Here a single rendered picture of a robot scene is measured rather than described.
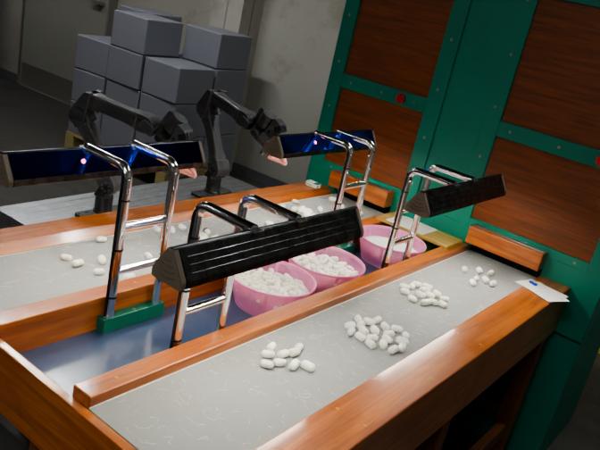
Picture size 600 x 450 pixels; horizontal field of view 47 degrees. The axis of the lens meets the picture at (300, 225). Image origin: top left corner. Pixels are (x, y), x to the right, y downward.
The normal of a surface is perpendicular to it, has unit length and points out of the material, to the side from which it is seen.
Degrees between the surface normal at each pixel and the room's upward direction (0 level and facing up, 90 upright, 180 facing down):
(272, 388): 0
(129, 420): 0
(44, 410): 90
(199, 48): 90
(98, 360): 0
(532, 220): 90
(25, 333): 90
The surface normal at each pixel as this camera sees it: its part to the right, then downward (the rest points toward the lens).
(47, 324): 0.77, 0.36
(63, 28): -0.56, 0.16
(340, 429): 0.21, -0.92
